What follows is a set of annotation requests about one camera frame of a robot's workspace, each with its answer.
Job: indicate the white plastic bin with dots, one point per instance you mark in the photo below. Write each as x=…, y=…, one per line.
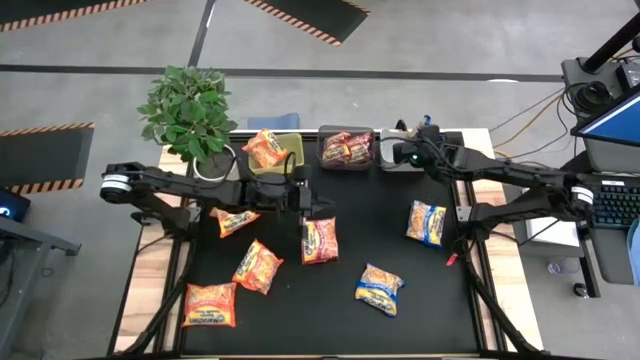
x=385, y=157

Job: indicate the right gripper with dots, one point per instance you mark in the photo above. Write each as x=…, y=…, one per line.
x=427, y=150

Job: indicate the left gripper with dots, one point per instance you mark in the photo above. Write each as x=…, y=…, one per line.
x=272, y=195

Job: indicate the orange Maruchan noodle pack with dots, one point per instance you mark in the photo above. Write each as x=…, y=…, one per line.
x=232, y=221
x=210, y=304
x=257, y=266
x=265, y=148

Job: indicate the red Maruchan noodle pack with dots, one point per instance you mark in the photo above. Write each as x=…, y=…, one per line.
x=361, y=147
x=320, y=242
x=336, y=149

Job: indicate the white printed sheet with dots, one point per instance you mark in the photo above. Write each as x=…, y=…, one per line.
x=552, y=235

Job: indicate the grey metal cart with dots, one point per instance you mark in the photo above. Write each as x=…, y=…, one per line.
x=25, y=240

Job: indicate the small red clip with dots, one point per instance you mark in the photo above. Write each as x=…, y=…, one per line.
x=454, y=260

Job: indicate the black caster wheel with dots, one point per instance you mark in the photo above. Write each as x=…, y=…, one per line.
x=580, y=289

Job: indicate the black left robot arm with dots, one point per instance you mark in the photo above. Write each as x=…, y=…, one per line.
x=190, y=185

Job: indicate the black table mat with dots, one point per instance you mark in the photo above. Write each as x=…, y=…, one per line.
x=320, y=310

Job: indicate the grey translucent plastic bin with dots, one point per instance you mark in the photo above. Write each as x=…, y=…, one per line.
x=345, y=128

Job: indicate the dark device with blue light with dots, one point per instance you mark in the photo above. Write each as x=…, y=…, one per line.
x=15, y=205

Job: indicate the yellow-green plastic bin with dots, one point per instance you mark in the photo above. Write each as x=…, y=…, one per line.
x=296, y=150

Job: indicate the black backlit keyboard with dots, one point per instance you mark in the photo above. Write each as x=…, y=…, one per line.
x=617, y=205

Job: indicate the clear plastic cup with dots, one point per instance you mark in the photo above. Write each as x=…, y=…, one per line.
x=556, y=267

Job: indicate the light blue object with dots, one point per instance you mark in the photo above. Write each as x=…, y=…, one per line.
x=635, y=250

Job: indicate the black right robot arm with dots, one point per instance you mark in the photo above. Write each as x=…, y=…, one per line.
x=510, y=172

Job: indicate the black pole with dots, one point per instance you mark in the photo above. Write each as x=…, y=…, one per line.
x=612, y=45

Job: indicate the black mat with striped edge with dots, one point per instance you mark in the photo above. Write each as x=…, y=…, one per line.
x=30, y=12
x=40, y=157
x=320, y=15

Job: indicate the grey desk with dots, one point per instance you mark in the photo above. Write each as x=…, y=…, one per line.
x=612, y=255

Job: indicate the computer monitor with blue screen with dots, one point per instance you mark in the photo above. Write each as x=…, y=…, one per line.
x=617, y=122

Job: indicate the green leafy plant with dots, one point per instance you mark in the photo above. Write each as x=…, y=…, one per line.
x=190, y=115

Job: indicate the white plant pot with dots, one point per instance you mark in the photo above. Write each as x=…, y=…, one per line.
x=197, y=172

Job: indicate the grey box device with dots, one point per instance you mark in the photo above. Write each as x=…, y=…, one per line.
x=575, y=72

